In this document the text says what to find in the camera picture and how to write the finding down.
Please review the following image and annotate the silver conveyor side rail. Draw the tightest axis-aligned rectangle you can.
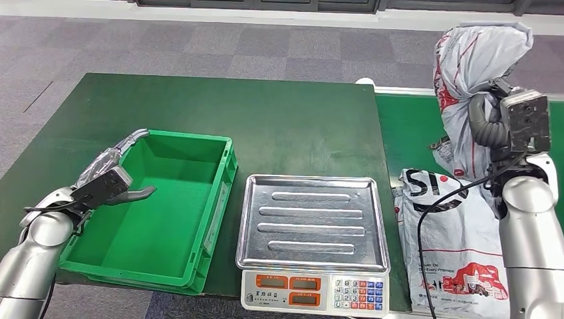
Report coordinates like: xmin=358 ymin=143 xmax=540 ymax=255
xmin=356 ymin=78 xmax=564 ymax=103

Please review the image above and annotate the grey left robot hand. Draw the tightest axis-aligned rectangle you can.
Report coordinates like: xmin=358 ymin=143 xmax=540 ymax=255
xmin=74 ymin=128 xmax=158 ymax=207

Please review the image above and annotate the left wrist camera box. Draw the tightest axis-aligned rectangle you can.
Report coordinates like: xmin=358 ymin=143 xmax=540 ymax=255
xmin=69 ymin=166 xmax=134 ymax=209

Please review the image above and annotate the white floor ledge strip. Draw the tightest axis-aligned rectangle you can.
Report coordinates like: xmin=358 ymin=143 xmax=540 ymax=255
xmin=0 ymin=0 xmax=564 ymax=37

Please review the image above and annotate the green conveyor belt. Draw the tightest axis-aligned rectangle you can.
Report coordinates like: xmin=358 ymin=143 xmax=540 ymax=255
xmin=375 ymin=93 xmax=564 ymax=190

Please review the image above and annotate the grey printed courier parcel bag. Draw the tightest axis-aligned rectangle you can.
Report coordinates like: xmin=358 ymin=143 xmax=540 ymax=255
xmin=430 ymin=22 xmax=535 ymax=181
xmin=393 ymin=168 xmax=512 ymax=319

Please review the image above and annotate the steel scale weighing pan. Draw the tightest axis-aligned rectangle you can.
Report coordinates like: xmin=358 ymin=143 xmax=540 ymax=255
xmin=235 ymin=174 xmax=391 ymax=274

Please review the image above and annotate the grey framed glass partition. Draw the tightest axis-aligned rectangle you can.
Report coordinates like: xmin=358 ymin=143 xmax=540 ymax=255
xmin=132 ymin=0 xmax=564 ymax=16

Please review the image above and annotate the white electronic price scale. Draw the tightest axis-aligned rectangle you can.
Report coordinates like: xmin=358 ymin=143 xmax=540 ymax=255
xmin=240 ymin=268 xmax=390 ymax=319

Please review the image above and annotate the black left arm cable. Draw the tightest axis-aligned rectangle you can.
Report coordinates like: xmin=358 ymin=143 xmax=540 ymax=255
xmin=23 ymin=198 xmax=91 ymax=319

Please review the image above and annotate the green plastic crate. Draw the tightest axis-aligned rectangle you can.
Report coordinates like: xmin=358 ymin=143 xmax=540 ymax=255
xmin=58 ymin=128 xmax=239 ymax=296

